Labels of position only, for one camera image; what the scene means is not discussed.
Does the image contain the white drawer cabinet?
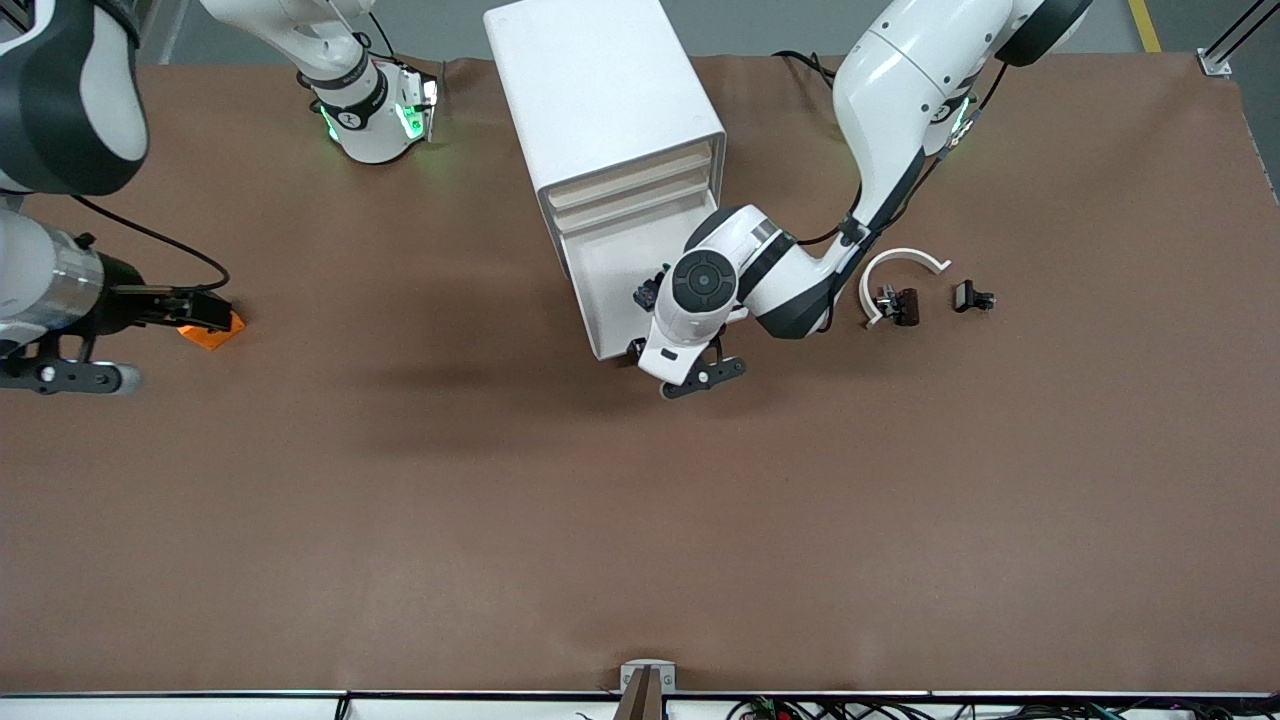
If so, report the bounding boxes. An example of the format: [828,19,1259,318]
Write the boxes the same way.
[484,0,728,283]

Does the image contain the orange and black box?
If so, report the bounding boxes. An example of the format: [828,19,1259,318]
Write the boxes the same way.
[178,312,245,352]

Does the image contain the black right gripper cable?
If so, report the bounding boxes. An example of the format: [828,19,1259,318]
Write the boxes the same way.
[70,193,231,293]

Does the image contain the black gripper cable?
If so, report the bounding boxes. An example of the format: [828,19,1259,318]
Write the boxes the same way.
[70,193,231,293]
[795,60,1011,246]

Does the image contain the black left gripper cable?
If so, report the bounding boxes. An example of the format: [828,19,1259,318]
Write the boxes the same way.
[795,60,1011,246]

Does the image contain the brown rocker switch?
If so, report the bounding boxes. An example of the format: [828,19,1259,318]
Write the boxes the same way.
[875,286,922,328]

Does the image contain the white half ring clamp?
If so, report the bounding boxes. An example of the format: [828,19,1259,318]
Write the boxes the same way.
[859,247,952,330]

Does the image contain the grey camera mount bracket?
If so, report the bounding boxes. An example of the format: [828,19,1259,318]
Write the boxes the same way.
[619,659,677,720]

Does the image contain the black left arm base cable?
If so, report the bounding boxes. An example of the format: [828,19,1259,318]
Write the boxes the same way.
[772,50,841,91]

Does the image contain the white table edge rail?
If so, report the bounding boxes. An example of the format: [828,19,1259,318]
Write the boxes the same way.
[0,690,1280,720]

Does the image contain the tangled cables under table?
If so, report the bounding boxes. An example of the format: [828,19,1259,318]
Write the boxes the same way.
[730,697,1280,720]

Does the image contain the aluminium frame post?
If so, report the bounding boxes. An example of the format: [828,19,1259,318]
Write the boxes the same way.
[1198,0,1280,79]

